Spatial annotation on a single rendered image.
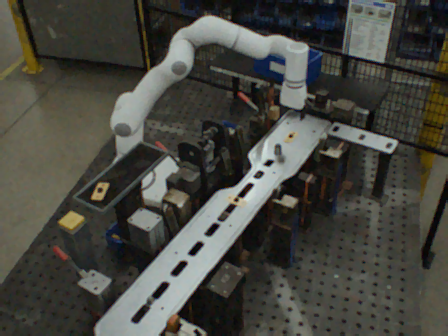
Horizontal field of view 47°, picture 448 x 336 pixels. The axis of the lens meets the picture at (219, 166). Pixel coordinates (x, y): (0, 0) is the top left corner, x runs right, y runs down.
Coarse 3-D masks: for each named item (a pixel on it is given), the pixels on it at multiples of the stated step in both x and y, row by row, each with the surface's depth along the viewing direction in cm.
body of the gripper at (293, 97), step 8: (288, 88) 208; (296, 88) 206; (304, 88) 207; (280, 96) 213; (288, 96) 210; (296, 96) 208; (304, 96) 208; (288, 104) 212; (296, 104) 210; (304, 104) 213
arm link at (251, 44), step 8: (240, 32) 192; (248, 32) 194; (240, 40) 192; (248, 40) 193; (256, 40) 194; (264, 40) 195; (272, 40) 199; (280, 40) 204; (288, 40) 205; (232, 48) 195; (240, 48) 194; (248, 48) 194; (256, 48) 194; (264, 48) 195; (272, 48) 203; (280, 48) 206; (256, 56) 197; (264, 56) 196
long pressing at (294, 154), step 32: (288, 128) 231; (320, 128) 230; (256, 160) 214; (288, 160) 214; (224, 192) 200; (256, 192) 199; (192, 224) 187; (224, 224) 187; (160, 256) 176; (192, 256) 176; (128, 288) 166; (192, 288) 166; (128, 320) 157; (160, 320) 157
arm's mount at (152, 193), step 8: (168, 160) 257; (160, 168) 252; (168, 168) 252; (176, 168) 252; (160, 176) 248; (152, 184) 243; (160, 184) 243; (144, 192) 239; (152, 192) 239; (160, 192) 239; (144, 200) 237; (152, 200) 236; (160, 200) 236
